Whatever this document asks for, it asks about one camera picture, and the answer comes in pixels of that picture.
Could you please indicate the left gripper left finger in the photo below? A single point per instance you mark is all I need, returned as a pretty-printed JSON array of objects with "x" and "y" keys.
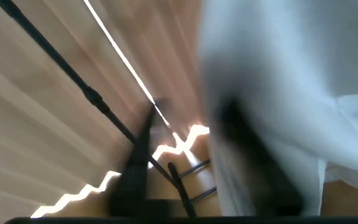
[{"x": 135, "y": 186}]

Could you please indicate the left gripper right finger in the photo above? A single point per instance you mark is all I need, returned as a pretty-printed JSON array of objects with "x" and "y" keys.
[{"x": 259, "y": 174}]

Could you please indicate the pale grey shorts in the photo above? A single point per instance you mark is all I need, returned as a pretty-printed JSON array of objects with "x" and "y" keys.
[{"x": 291, "y": 62}]

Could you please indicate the black clothes rack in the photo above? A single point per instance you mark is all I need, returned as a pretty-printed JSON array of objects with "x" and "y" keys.
[{"x": 93, "y": 96}]

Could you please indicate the beige curtain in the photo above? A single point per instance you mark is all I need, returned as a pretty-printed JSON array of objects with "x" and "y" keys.
[{"x": 26, "y": 124}]

